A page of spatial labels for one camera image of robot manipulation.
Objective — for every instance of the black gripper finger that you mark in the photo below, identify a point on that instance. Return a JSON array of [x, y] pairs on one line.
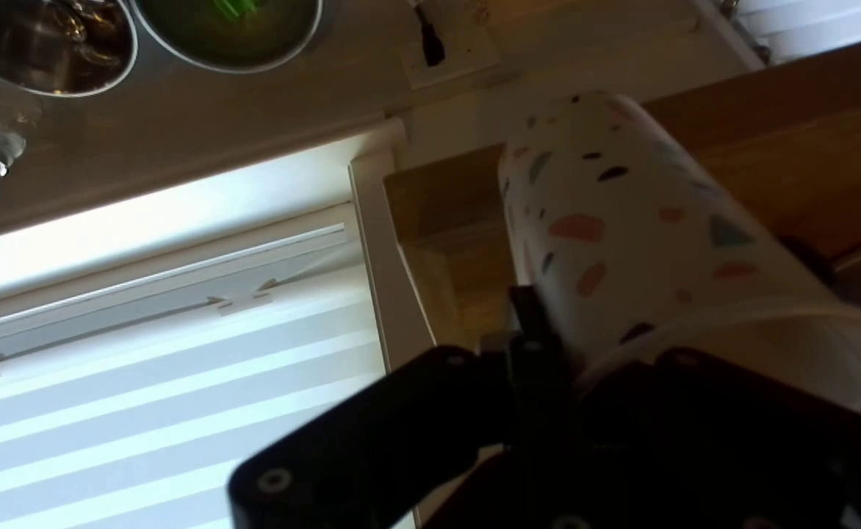
[[544, 413]]

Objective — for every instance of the white speckled paper cup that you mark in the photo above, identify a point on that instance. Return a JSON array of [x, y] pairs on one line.
[[637, 250]]

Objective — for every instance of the black plug in outlet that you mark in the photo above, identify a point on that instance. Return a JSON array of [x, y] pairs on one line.
[[431, 41]]

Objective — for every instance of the white window blinds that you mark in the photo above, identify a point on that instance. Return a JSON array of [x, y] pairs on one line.
[[136, 415]]

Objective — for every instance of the metal bowl behind container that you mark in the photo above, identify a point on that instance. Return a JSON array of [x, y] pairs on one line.
[[234, 36]]

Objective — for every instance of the stainless steel pot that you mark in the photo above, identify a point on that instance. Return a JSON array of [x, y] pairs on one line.
[[67, 47]]

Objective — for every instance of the wooden wall shelf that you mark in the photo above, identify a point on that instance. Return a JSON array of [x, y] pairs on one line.
[[782, 141]]

